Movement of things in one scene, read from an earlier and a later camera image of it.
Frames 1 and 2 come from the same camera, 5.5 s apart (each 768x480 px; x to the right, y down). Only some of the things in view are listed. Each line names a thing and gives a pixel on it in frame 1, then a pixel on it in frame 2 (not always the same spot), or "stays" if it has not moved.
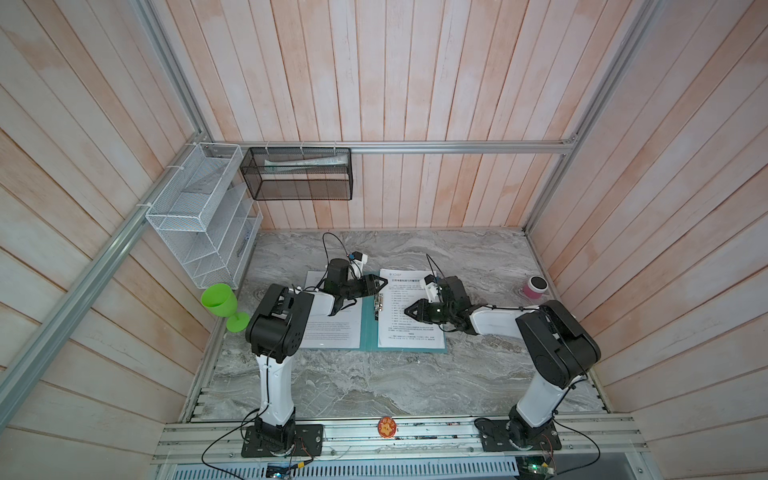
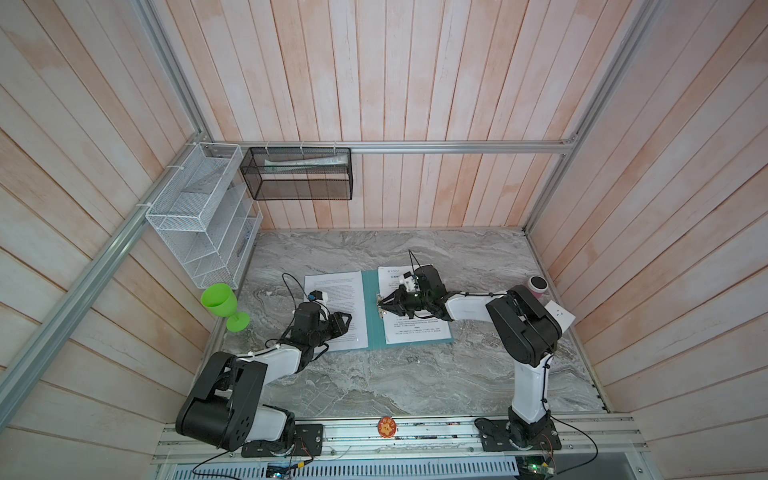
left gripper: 370,283 -> 335,319
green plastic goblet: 221,300 stays
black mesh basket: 299,173 stays
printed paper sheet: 341,330 stays
